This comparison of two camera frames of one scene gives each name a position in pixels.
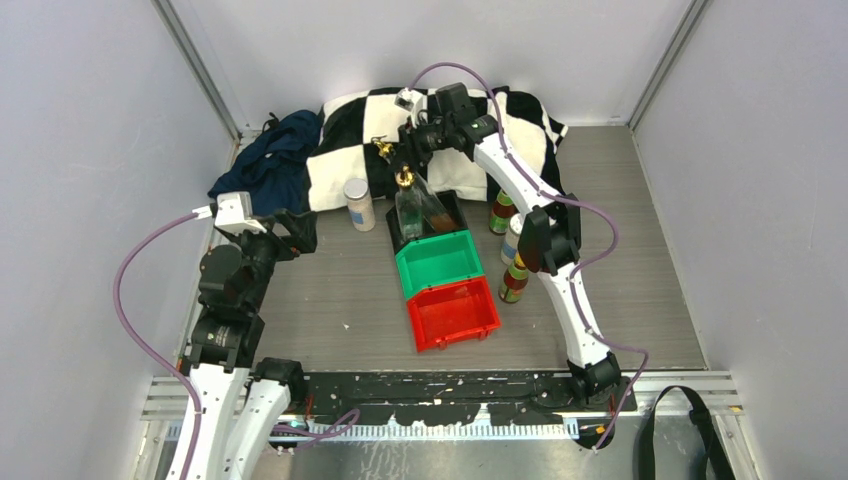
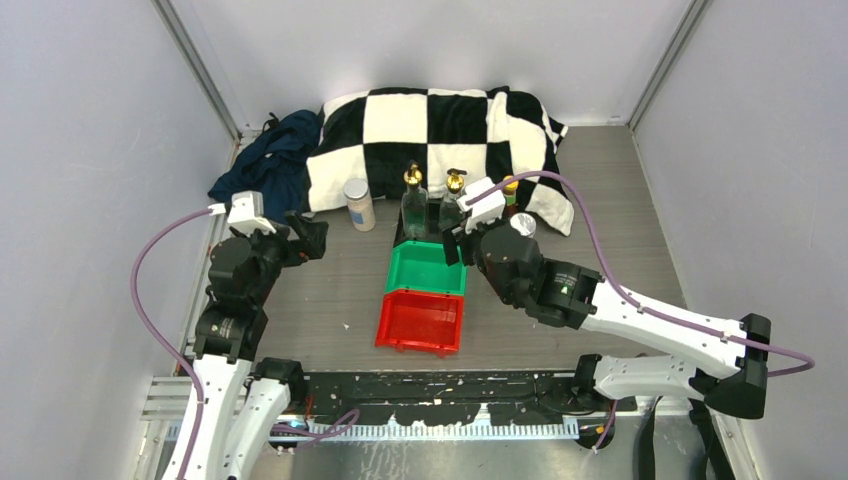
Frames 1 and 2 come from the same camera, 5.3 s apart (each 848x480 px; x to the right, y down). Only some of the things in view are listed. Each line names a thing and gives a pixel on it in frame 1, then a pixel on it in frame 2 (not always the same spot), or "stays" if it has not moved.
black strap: [719, 466] stays
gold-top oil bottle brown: [437, 214] -> [450, 213]
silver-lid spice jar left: [356, 191] stays
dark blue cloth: [270, 166] stays
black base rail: [452, 399] stays
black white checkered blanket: [359, 137] stays
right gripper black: [404, 153] -> [450, 242]
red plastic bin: [455, 312] -> [421, 320]
